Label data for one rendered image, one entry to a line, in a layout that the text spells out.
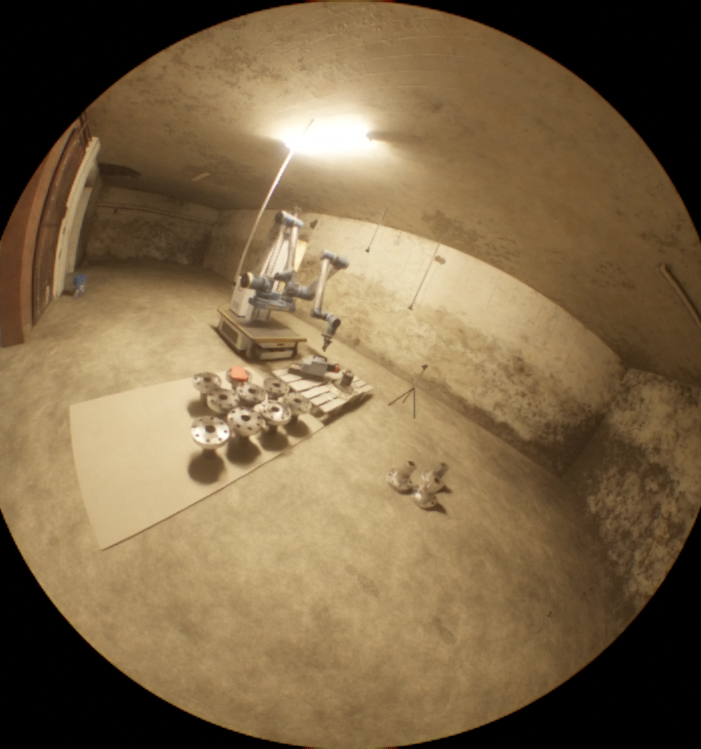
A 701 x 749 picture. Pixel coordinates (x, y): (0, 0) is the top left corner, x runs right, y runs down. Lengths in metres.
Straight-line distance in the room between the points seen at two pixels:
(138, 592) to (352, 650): 1.04
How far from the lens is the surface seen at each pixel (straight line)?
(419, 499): 2.04
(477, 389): 4.71
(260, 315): 3.58
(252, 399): 1.84
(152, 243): 11.51
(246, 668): 1.33
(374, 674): 1.48
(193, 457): 1.68
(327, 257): 2.72
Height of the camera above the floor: 1.31
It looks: 21 degrees down
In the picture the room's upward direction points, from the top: 24 degrees clockwise
